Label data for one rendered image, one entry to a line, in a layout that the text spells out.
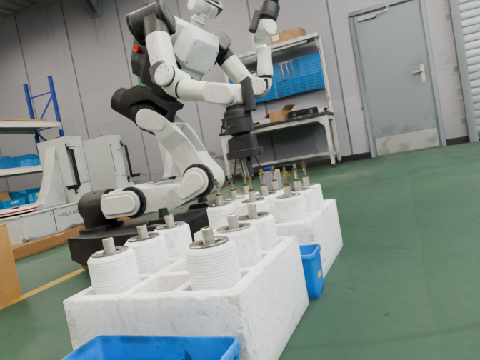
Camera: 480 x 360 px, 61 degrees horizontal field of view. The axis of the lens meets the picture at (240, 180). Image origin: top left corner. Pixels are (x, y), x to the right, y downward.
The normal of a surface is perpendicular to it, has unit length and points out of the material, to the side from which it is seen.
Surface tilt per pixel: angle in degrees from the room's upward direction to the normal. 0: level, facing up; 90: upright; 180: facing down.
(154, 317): 90
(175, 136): 114
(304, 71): 90
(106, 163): 90
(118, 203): 90
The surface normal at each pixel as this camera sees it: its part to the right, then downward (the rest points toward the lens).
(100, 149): -0.36, 0.12
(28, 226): 0.92, -0.15
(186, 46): 0.25, 0.32
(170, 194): -0.63, 0.36
